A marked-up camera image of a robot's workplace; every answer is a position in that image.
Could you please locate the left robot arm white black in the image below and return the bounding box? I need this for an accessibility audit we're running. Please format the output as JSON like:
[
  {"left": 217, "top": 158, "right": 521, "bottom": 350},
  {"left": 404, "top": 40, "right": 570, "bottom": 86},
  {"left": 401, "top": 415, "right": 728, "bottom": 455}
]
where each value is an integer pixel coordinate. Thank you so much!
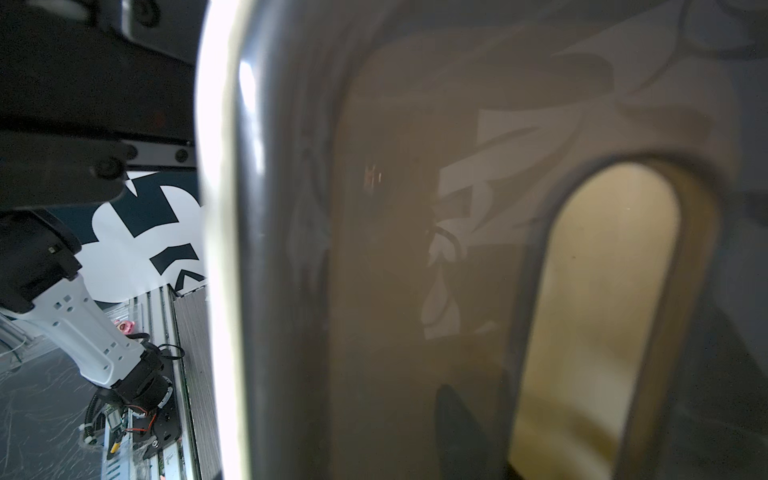
[{"left": 1, "top": 1, "right": 206, "bottom": 412}]

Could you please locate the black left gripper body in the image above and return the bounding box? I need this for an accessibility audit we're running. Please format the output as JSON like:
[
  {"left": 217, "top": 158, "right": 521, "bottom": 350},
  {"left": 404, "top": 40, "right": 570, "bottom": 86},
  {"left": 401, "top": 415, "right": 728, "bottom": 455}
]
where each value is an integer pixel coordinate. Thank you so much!
[{"left": 1, "top": 1, "right": 207, "bottom": 210}]

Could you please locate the cream box dark lid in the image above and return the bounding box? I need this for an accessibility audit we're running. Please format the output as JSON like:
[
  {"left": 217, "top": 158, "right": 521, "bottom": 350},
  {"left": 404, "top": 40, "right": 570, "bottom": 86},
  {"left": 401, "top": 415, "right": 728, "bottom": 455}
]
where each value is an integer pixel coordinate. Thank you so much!
[{"left": 195, "top": 1, "right": 767, "bottom": 479}]

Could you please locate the pink small toy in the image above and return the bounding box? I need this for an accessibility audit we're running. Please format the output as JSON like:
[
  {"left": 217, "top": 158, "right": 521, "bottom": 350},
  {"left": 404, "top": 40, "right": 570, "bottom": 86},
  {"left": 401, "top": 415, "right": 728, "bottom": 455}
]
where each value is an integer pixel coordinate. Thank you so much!
[{"left": 115, "top": 320, "right": 135, "bottom": 335}]

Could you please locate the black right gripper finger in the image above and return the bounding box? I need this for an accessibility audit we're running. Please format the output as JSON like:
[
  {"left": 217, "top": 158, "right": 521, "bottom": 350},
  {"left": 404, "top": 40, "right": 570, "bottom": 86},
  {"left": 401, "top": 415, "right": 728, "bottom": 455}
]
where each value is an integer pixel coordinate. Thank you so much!
[{"left": 434, "top": 384, "right": 510, "bottom": 479}]

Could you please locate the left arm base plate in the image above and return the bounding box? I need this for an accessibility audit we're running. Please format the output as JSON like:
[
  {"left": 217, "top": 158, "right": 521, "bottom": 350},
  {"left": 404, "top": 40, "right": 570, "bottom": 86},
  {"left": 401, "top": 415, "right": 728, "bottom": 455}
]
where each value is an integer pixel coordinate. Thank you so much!
[{"left": 98, "top": 386, "right": 181, "bottom": 460}]

